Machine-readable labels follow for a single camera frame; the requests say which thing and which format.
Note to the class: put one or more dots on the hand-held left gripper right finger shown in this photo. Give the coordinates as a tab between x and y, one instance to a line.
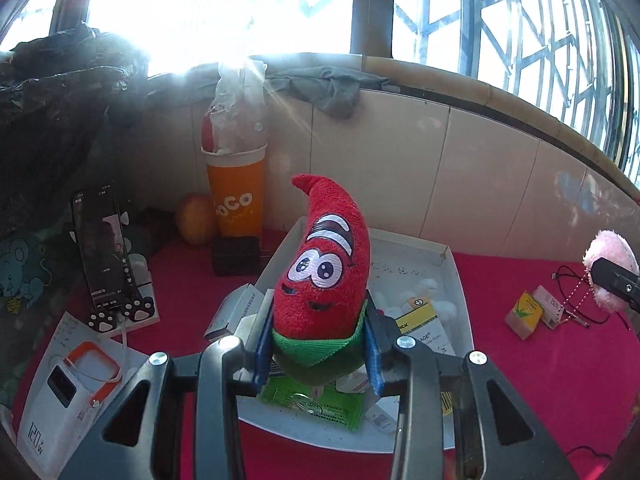
372	355

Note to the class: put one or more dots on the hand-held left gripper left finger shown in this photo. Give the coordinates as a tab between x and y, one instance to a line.
262	340

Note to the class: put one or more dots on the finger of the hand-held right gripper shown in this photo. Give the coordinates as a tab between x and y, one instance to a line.
617	282

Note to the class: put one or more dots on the green snack packet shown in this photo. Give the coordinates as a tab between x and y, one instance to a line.
300	402

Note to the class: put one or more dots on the white cardboard tray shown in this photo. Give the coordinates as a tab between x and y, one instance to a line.
430	265

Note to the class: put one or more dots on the red chili plush toy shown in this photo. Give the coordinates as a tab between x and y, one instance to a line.
325	240

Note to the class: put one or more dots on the white grey striped box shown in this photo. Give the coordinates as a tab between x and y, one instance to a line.
240	305

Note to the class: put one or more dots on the yellow label white card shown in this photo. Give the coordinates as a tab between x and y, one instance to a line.
425	325

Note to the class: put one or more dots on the white red medicine box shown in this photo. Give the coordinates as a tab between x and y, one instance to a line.
382	417

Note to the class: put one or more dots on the small white tag card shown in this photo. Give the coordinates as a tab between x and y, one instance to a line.
549	305

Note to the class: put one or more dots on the small black box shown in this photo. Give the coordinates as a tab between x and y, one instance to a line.
234	257

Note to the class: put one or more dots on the yellow white box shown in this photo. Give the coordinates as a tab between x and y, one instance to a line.
446	402

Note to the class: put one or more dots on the cluster of white cotton balls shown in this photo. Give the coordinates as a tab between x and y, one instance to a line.
430	287

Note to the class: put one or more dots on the yellow green small box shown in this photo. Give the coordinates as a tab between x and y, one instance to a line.
522	315

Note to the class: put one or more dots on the paw print phone stand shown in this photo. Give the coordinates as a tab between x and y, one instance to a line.
142	305

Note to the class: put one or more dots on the orange fruit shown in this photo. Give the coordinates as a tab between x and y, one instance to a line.
196	220

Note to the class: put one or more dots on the red tablecloth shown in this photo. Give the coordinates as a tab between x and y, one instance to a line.
525	390

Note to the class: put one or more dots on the orange paper cup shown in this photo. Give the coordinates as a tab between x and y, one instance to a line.
235	200

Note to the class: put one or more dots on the black smartphone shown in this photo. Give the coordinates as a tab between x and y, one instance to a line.
102	250

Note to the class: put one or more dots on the white paper pad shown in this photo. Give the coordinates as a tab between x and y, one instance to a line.
70	330

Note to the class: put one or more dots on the crumpled clear plastic bag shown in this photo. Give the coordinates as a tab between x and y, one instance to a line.
237	105

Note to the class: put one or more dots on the cartoon mouse printed cloth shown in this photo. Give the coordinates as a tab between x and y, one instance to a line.
22	275

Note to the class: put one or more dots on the grey cloth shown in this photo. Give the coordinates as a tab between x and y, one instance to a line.
335	92

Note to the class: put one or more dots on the metal window grille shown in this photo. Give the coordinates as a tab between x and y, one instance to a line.
525	25

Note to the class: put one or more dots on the black plastic bag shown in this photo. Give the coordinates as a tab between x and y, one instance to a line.
55	125

